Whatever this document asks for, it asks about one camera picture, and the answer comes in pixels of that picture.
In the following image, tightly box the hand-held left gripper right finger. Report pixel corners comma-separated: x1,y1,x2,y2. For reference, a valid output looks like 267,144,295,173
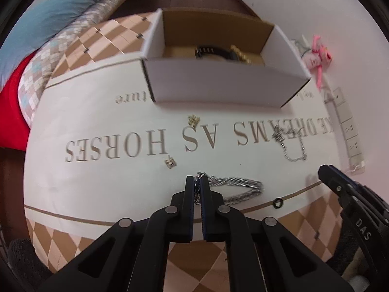
201,176,354,292

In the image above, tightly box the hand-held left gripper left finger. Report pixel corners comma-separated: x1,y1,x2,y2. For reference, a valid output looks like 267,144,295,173
39,176,195,292

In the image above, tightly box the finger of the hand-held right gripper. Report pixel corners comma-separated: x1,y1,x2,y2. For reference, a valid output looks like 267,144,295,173
318,164,361,200

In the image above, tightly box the thick silver chain bracelet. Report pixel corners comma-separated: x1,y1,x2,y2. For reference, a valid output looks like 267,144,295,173
194,172,264,206

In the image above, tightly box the white cardboard box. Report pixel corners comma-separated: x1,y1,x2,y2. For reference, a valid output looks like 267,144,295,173
141,8,312,109

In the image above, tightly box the white power strip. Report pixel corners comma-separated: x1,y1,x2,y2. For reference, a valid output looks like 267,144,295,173
323,87,365,176

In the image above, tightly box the printed checkered table mat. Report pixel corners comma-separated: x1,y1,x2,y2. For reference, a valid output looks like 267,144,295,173
23,12,367,292

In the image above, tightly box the pink plush toy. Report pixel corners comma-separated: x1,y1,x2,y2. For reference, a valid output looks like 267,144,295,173
301,35,334,89

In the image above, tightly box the black wrist watch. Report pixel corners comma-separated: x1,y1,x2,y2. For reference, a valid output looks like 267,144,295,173
194,46,235,60

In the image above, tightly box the dark fuzzy cloth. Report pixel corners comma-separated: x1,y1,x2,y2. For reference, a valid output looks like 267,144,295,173
8,239,53,285

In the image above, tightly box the red cloth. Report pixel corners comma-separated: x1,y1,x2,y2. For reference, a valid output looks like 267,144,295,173
0,52,41,153

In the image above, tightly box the plaid checked blanket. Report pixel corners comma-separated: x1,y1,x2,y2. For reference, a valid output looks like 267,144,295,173
18,0,144,129

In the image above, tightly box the blue duvet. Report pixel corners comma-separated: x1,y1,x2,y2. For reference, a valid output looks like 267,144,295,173
0,0,153,74

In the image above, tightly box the thin silver chain necklace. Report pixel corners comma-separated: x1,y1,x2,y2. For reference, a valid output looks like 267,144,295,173
273,129,307,162

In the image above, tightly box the gold chain bracelet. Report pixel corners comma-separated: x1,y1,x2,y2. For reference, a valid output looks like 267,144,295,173
229,45,255,64

